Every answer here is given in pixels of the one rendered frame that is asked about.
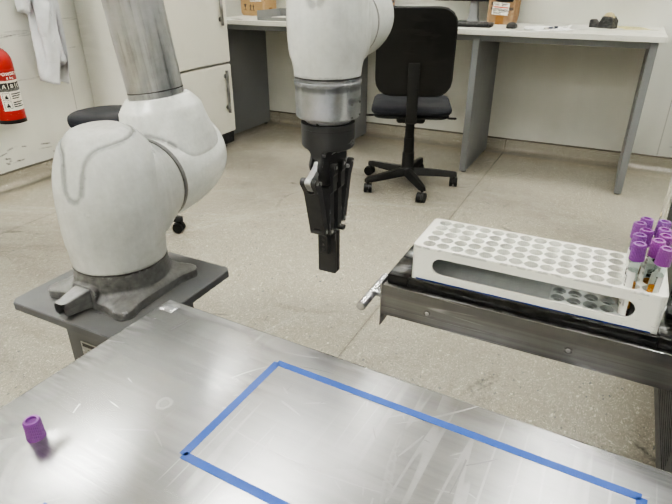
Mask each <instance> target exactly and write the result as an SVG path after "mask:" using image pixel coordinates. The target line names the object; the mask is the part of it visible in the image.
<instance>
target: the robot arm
mask: <svg viewBox="0 0 672 504"><path fill-rule="evenodd" d="M101 2H102V6H103V9H104V13H105V17H106V20H107V24H108V28H109V31H110V35H111V38H112V42H113V46H114V49H115V53H116V57H117V60H118V64H119V67H120V71H121V75H122V78H123V82H124V86H125V89H126V93H127V96H128V99H126V100H125V101H124V103H123V105H122V107H121V109H120V112H119V114H118V116H119V122H118V121H112V120H102V121H93V122H88V123H84V124H80V125H77V126H75V127H73V128H71V129H69V130H68V131H67V132H66V133H65V134H64V136H63V137H62V138H61V139H60V140H59V142H58V144H57V147H56V150H55V153H54V158H53V163H52V191H53V198H54V203H55V209H56V213H57V218H58V222H59V226H60V230H61V234H62V237H63V240H64V244H65V246H66V249H67V251H68V254H69V257H70V260H71V264H72V270H73V275H72V276H70V277H68V278H66V279H63V280H61V281H58V282H56V283H54V284H52V285H51V286H49V288H48V291H49V295H50V297H51V298H56V299H58V300H57V301H56V302H55V304H54V307H55V310H56V312H58V314H59V316H62V317H68V316H71V315H74V314H76V313H79V312H82V311H84V310H87V309H90V308H92V309H95V310H97V311H100V312H103V313H106V314H109V315H110V316H112V317H113V318H114V319H115V320H117V321H127V320H130V319H132V318H134V317H135V316H136V315H137V314H138V312H139V311H140V310H141V309H143V308H144V307H146V306H147V305H149V304H150V303H152V302H153V301H155V300H156V299H158V298H159V297H161V296H162V295H164V294H165V293H167V292H168V291H170V290H171V289H173V288H174V287H176V286H177V285H179V284H180V283H182V282H184V281H186V280H188V279H191V278H193V277H195V276H197V274H198V272H197V267H196V265H194V264H191V263H183V262H177V261H174V260H171V259H170V258H169V254H168V250H167V244H166V231H168V230H169V229H170V227H171V225H172V223H173V221H174V219H175V217H176V216H177V214H179V213H181V212H183V211H185V210H186V209H188V208H189V207H191V206H192V205H194V204H195V203H197V202H198V201H199V200H201V199H202V198H203V197H204V196H205V195H207V194H208V193H209V192H210V191H211V190H212V189H213V188H214V186H215V185H216V184H217V183H218V181H219V180H220V178H221V176H222V174H223V172H224V170H225V166H226V161H227V150H226V145H225V142H224V139H223V137H222V135H221V133H220V131H219V130H218V128H217V127H216V126H215V125H214V124H213V123H212V122H211V120H210V118H209V117H208V115H207V113H206V111H205V109H204V107H203V104H202V101H201V100H200V99H199V98H198V97H197V96H196V95H195V94H193V93H192V92H191V91H190V90H188V89H184V88H183V83H182V79H181V75H180V70H179V66H178V62H177V58H176V53H175V49H174V45H173V40H172V36H171V32H170V27H169V23H168V19H167V14H166V10H165V6H164V1H163V0H101ZM393 21H394V8H393V3H392V0H286V24H287V40H288V48H289V54H290V57H291V60H292V64H293V68H294V76H295V79H294V85H295V106H296V115H297V117H298V118H300V119H302V120H301V135H302V145H303V147H304V148H306V149H307V150H308V151H309V152H310V154H311V155H310V161H309V169H310V173H309V175H308V177H307V178H305V177H301V179H300V186H301V188H302V190H303V192H304V197H305V203H306V209H307V215H308V220H309V226H310V232H311V233H313V234H318V256H319V270H323V271H327V272H331V273H336V272H337V271H338V270H339V269H340V230H339V229H341V230H344V229H345V227H346V225H345V224H341V221H345V220H346V215H347V206H348V197H349V188H350V179H351V172H352V168H353V164H354V158H353V157H348V156H346V155H347V151H346V150H349V149H351V148H352V147H353V146H354V144H355V120H354V119H356V118H358V117H359V116H360V106H361V84H362V80H361V72H362V65H363V61H364V59H365V58H366V57H367V55H369V54H371V53H372V52H374V51H375V50H377V49H378V48H379V47H380V46H381V45H382V44H383V43H384V42H385V40H386V39H387V37H388V36H389V34H390V32H391V29H392V26H393Z"/></svg>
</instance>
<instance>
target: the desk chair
mask: <svg viewBox="0 0 672 504"><path fill-rule="evenodd" d="M393 8H394V21H393V26H392V29H391V32H390V34H389V36H388V37H387V39H386V40H385V42H384V43H383V44H382V45H381V46H380V47H379V48H378V49H377V50H376V66H375V82H376V86H377V88H378V90H379V91H380V92H381V94H377V95H376V96H375V97H374V101H373V104H372V108H371V110H372V112H373V113H374V114H366V116H375V117H377V118H384V119H396V121H397V122H398V123H405V124H406V127H405V137H404V147H403V152H402V165H401V164H395V163H388V162H382V161H376V160H370V161H369V162H368V166H366V168H365V169H364V172H365V174H366V175H371V174H373V173H374V172H375V167H377V168H381V169H385V170H388V171H386V172H382V173H378V174H375V175H371V176H368V177H366V178H365V181H364V182H366V183H364V192H367V190H368V191H369V192H371V193H372V182H377V181H382V180H387V179H392V178H397V177H402V176H405V177H406V178H407V179H408V180H409V181H410V182H411V183H412V184H413V185H414V186H415V187H416V188H417V189H418V190H419V191H421V192H417V194H416V202H420V201H421V203H425V201H426V198H427V194H426V193H424V191H426V188H425V185H424V184H423V182H422V181H421V180H420V178H419V177H418V176H438V177H450V178H449V186H452V184H454V186H455V187H457V179H458V177H457V172H455V171H450V170H441V169H432V168H424V165H423V158H422V157H419V158H417V159H416V160H414V125H415V124H416V123H417V124H423V123H424V122H425V120H445V119H449V120H456V119H457V118H454V117H449V115H450V114H451V113H452V107H451V104H450V101H449V98H448V97H447V96H445V95H443V94H445V93H446V92H447V91H448V90H449V89H450V87H451V84H452V79H453V70H454V61H455V51H456V42H457V32H458V18H457V16H456V14H455V12H454V11H453V10H452V9H450V8H449V7H444V6H393Z"/></svg>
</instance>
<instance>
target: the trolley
mask: <svg viewBox="0 0 672 504"><path fill-rule="evenodd" d="M30 415H39V416H40V417H41V420H42V423H43V425H44V428H45V430H46V433H47V434H46V436H45V438H44V439H42V440H41V441H39V442H36V443H28V442H27V441H26V436H25V433H24V430H23V426H22V421H23V420H24V419H25V418H26V417H28V416H30ZM0 504H672V473H670V472H667V471H664V470H661V469H658V468H655V467H653V466H650V465H647V464H644V463H641V462H638V461H635V460H632V459H629V458H627V457H624V456H621V455H618V454H615V453H612V452H609V451H606V450H603V449H601V448H598V447H595V446H592V445H589V444H586V443H583V442H580V441H577V440H575V439H572V438H569V437H566V436H563V435H560V434H557V433H554V432H551V431H549V430H546V429H543V428H540V427H537V426H534V425H531V424H528V423H525V422H523V421H520V420H517V419H514V418H511V417H508V416H505V415H502V414H499V413H497V412H494V411H491V410H488V409H485V408H482V407H479V406H476V405H473V404H471V403H468V402H465V401H462V400H459V399H456V398H453V397H450V396H447V395H445V394H442V393H439V392H436V391H433V390H430V389H427V388H424V387H421V386H419V385H416V384H413V383H410V382H407V381H404V380H401V379H398V378H396V377H393V376H390V375H387V374H384V373H381V372H378V371H375V370H372V369H370V368H367V367H364V366H361V365H358V364H355V363H352V362H349V361H346V360H344V359H341V358H338V357H335V356H332V355H329V354H326V353H323V352H320V351H318V350H315V349H312V348H309V347H306V346H303V345H300V344H297V343H294V342H292V341H289V340H286V339H283V338H280V337H277V336H274V335H271V334H268V333H266V332H263V331H260V330H257V329H254V328H251V327H248V326H245V325H242V324H240V323H237V322H234V321H231V320H228V319H225V318H222V317H219V316H216V315H214V314H211V313H208V312H205V311H202V310H199V309H196V308H193V307H190V306H188V305H185V304H182V303H179V302H176V301H173V300H168V301H167V302H165V303H164V304H162V305H161V306H159V307H158V308H156V309H154V310H153V311H151V312H150V313H148V314H147V315H145V316H143V317H142V318H140V319H139V320H137V321H136V322H134V323H133V324H131V325H129V326H128V327H126V328H125V329H123V330H122V331H120V332H119V333H117V334H115V335H114V336H112V337H111V338H109V339H108V340H106V341H104V342H103V343H101V344H100V345H98V346H97V347H95V348H94V349H92V350H90V351H89V352H87V353H86V354H84V355H83V356H81V357H80V358H78V359H76V360H75V361H73V362H72V363H70V364H69V365H67V366H65V367H64V368H62V369H61V370H59V371H58V372H56V373H55V374H53V375H51V376H50V377H48V378H47V379H45V380H44V381H42V382H41V383H39V384H37V385H36V386H34V387H33V388H31V389H30V390H28V391H26V392H25V393H23V394H22V395H20V396H19V397H17V398H16V399H14V400H12V401H11V402H9V403H8V404H6V405H5V406H3V407H1V408H0Z"/></svg>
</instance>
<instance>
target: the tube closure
mask: <svg viewBox="0 0 672 504"><path fill-rule="evenodd" d="M22 426H23V430H24V433H25V436H26V441H27V442H28V443H36V442H39V441H41V440H42V439H44V438H45V436H46V434H47V433H46V430H45V428H44V425H43V423H42V420H41V417H40V416H39V415H30V416H28V417H26V418H25V419H24V420H23V421H22Z"/></svg>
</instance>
